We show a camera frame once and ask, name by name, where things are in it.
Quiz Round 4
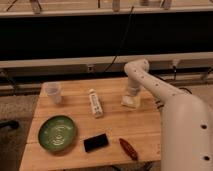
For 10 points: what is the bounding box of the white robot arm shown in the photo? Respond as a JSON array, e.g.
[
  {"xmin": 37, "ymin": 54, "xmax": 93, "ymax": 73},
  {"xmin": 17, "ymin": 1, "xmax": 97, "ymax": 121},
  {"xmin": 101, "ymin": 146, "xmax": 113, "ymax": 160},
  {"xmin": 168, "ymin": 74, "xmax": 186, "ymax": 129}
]
[{"xmin": 124, "ymin": 59, "xmax": 213, "ymax": 171}]

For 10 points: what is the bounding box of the black hanging cable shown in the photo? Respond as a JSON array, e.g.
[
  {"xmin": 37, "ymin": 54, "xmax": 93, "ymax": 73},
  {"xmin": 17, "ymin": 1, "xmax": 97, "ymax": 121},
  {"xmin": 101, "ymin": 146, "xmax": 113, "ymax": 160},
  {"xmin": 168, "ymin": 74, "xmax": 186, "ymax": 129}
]
[{"xmin": 102, "ymin": 5, "xmax": 135, "ymax": 74}]

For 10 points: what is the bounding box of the white ceramic cup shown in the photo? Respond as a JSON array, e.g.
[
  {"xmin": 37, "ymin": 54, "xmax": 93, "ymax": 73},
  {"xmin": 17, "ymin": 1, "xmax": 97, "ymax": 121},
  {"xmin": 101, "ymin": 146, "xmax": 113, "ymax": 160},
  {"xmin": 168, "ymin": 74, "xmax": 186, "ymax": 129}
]
[{"xmin": 44, "ymin": 82, "xmax": 62, "ymax": 104}]

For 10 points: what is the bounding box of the white tube bottle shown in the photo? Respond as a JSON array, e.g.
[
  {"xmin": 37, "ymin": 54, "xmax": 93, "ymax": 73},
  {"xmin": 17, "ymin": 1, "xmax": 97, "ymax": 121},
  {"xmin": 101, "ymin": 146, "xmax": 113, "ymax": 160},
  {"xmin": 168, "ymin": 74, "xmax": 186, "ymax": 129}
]
[{"xmin": 89, "ymin": 89, "xmax": 103, "ymax": 118}]

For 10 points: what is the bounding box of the black chair base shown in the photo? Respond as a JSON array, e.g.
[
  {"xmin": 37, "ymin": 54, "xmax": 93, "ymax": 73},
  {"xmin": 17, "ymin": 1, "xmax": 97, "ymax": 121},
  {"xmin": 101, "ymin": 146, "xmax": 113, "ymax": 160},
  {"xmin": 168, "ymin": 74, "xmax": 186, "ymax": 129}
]
[{"xmin": 0, "ymin": 120, "xmax": 19, "ymax": 129}]

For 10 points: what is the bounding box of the black rectangular sponge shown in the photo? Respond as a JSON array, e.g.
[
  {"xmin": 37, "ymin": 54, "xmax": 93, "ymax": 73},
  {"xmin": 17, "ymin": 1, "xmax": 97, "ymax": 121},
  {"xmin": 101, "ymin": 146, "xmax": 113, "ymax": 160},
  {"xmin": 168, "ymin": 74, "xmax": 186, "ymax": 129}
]
[{"xmin": 83, "ymin": 134, "xmax": 109, "ymax": 152}]

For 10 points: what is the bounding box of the green ceramic bowl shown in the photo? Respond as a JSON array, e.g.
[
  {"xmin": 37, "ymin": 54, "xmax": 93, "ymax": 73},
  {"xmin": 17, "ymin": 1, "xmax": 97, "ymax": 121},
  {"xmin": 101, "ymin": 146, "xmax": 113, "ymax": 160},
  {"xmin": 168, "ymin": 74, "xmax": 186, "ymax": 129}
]
[{"xmin": 38, "ymin": 115, "xmax": 77, "ymax": 153}]

